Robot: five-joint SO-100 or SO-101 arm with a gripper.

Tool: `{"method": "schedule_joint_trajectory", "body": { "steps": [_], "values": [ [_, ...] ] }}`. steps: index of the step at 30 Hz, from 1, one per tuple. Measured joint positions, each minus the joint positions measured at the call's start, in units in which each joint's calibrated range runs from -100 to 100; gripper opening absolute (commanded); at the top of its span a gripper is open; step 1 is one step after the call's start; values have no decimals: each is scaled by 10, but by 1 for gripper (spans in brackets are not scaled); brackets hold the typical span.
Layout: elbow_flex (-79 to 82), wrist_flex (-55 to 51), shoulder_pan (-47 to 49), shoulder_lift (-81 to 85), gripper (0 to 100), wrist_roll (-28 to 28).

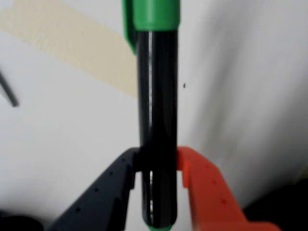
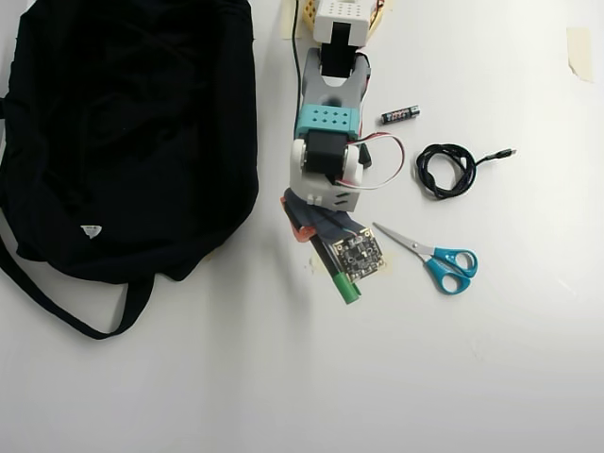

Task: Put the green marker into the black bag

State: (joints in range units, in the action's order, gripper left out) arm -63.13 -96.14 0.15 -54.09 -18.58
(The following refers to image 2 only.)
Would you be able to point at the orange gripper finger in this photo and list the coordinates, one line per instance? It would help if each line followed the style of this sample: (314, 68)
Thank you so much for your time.
(304, 233)

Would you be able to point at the green capped black marker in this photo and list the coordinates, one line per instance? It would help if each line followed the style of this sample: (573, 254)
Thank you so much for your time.
(349, 290)

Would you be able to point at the yellow perforated robot base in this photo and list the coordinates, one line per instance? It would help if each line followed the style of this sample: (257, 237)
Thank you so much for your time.
(309, 14)

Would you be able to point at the grey teal white robot arm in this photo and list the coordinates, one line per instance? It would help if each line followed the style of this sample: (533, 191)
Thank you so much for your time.
(330, 118)

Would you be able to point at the black fabric bag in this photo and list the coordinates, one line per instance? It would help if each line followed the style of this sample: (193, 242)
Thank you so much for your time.
(118, 141)

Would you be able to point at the wide beige masking tape strip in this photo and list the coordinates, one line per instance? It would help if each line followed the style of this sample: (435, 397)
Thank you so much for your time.
(389, 266)

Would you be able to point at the black AA battery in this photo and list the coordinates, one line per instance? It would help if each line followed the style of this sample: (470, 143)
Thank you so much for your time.
(400, 115)

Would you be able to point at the narrow beige masking tape piece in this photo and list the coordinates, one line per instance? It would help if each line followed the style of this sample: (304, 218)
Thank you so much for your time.
(285, 23)

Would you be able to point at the torn beige masking tape piece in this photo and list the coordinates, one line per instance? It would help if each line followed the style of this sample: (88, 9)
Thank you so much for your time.
(580, 52)

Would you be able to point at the bare camera circuit board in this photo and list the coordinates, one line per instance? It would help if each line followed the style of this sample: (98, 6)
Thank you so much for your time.
(358, 255)

